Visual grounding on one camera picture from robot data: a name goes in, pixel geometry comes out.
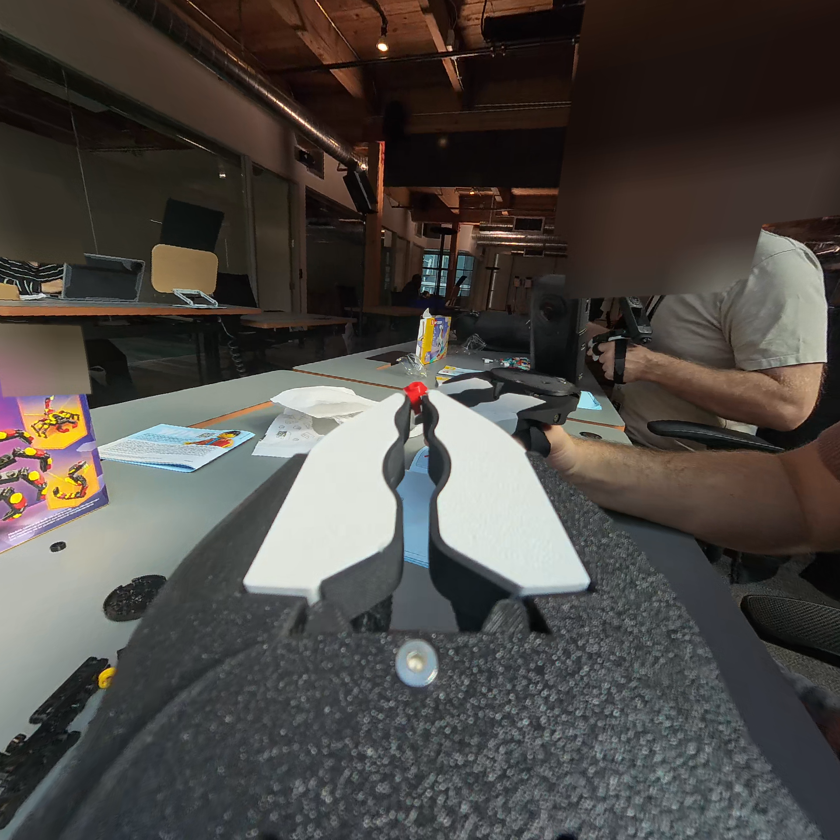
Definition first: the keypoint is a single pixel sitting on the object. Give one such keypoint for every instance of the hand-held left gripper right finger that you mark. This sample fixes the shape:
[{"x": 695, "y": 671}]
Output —
[{"x": 505, "y": 512}]

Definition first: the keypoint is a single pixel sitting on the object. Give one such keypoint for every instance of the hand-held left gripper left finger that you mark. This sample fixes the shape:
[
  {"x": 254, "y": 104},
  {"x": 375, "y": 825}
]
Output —
[{"x": 328, "y": 512}]

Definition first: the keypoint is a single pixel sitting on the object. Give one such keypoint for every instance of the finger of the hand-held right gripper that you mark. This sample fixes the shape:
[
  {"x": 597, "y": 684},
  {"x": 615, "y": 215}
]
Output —
[{"x": 499, "y": 413}]

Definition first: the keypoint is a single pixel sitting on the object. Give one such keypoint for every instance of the small red brick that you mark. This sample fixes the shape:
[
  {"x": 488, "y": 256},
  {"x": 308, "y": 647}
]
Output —
[{"x": 415, "y": 392}]

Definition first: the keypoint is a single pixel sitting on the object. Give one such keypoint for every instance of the person's right forearm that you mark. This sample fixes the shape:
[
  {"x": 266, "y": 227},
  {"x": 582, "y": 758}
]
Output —
[{"x": 689, "y": 485}]

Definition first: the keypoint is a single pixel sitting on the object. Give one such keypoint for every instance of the person's right hand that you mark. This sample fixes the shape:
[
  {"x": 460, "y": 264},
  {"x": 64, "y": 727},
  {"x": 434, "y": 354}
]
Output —
[{"x": 561, "y": 449}]

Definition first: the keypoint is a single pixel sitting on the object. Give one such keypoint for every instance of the pile of colourful loose bricks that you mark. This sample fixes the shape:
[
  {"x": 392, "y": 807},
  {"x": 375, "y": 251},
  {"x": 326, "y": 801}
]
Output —
[{"x": 510, "y": 362}]

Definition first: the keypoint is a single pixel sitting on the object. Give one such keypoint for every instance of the black bag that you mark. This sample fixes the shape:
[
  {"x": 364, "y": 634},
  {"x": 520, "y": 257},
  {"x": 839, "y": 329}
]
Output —
[{"x": 492, "y": 328}]

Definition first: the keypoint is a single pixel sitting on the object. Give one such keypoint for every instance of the clear plastic bag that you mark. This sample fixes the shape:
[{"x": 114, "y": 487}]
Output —
[
  {"x": 472, "y": 343},
  {"x": 412, "y": 364}
]

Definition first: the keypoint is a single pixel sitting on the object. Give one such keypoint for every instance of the open light blue instruction booklet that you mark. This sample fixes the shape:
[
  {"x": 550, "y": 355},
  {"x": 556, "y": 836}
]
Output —
[{"x": 413, "y": 525}]

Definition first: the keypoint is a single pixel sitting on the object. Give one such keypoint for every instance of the small yellow toy box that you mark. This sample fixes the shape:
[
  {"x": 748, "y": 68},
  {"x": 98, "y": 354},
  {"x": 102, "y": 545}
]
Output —
[{"x": 434, "y": 341}]

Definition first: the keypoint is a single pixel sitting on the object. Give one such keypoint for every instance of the white paper bag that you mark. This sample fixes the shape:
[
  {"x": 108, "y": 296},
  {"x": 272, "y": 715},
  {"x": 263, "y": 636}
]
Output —
[{"x": 315, "y": 403}]

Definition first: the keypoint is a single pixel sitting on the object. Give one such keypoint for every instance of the thin instruction leaflet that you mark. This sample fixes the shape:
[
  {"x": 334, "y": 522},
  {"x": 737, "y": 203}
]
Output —
[{"x": 164, "y": 446}]

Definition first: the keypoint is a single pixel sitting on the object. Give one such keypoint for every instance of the black office chair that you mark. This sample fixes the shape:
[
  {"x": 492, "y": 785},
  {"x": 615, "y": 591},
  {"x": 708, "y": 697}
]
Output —
[
  {"x": 715, "y": 436},
  {"x": 794, "y": 627}
]

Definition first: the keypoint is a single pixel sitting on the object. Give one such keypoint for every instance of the wooden table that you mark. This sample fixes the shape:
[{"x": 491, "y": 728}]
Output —
[
  {"x": 295, "y": 320},
  {"x": 131, "y": 310}
]

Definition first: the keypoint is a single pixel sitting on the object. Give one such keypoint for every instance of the black round brick plate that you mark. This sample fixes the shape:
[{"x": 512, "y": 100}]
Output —
[{"x": 134, "y": 598}]

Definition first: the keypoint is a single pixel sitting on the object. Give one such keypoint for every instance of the metal laptop stand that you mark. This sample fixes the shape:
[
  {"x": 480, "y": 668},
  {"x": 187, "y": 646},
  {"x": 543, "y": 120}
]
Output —
[{"x": 197, "y": 298}]

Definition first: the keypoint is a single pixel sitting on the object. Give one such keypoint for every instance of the hanging black monitor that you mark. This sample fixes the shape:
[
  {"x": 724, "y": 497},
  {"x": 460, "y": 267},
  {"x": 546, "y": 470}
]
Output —
[{"x": 359, "y": 190}]

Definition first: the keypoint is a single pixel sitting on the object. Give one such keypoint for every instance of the small yellow brick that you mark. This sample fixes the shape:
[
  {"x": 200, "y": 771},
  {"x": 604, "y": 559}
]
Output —
[{"x": 107, "y": 677}]

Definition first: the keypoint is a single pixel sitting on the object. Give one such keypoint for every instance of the purple yellow toy box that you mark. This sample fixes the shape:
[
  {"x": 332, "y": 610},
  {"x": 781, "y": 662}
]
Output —
[{"x": 46, "y": 499}]

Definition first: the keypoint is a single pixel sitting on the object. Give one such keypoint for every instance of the black board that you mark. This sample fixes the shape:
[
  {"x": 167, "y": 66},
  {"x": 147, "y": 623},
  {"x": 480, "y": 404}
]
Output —
[{"x": 193, "y": 229}]

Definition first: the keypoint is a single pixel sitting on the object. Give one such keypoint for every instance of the grey laptop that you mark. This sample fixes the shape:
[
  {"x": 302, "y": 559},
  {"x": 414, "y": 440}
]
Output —
[{"x": 105, "y": 282}]

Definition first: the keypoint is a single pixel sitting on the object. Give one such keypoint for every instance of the scattered black brick pieces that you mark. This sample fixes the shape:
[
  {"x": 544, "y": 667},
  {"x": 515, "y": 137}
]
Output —
[{"x": 59, "y": 695}]

